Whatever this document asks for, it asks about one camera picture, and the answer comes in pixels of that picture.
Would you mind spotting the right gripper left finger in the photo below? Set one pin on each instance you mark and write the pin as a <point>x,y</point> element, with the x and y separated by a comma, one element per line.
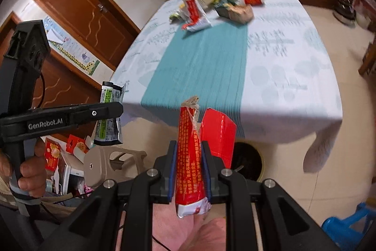
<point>154,186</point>

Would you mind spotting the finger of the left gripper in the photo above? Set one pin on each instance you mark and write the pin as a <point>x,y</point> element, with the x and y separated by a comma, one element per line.
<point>105,112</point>

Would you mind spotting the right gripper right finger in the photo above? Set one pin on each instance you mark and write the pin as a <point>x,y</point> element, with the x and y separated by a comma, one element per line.
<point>225,186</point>

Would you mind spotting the red white packet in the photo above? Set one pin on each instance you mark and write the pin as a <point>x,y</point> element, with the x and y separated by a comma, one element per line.
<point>219,131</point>

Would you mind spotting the yellow round trash bin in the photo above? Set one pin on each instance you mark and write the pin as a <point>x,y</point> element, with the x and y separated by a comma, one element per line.
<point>247,161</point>

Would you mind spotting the person left hand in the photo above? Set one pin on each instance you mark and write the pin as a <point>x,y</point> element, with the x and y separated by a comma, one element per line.
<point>33,172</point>

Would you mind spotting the pink pants left leg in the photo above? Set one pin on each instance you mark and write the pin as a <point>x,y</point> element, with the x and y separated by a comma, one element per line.
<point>194,232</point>

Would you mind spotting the beige plastic stool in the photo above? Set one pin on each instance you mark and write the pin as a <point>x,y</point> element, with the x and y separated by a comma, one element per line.
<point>115,163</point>

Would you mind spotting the brown wooden door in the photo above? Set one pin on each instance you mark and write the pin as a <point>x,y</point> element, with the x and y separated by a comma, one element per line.
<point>100,26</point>

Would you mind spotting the white teal leaf tablecloth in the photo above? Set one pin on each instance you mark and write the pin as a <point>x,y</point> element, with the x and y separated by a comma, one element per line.
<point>272,76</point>

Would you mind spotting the blue plastic stool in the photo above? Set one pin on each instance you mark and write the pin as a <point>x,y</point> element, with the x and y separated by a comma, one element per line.
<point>347,233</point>

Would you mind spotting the red white tall carton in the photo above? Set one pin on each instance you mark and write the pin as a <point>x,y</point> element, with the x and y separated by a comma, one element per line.
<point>197,19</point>

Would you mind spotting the brown crumpled paper bag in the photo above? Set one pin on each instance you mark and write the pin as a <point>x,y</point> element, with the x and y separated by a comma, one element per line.
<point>239,14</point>

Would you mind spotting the black rice cooker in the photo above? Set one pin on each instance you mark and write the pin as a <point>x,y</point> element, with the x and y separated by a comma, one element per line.
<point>343,11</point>

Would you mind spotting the wall poster chart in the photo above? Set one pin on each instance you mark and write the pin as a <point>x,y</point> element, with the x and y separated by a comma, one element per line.
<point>69,48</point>

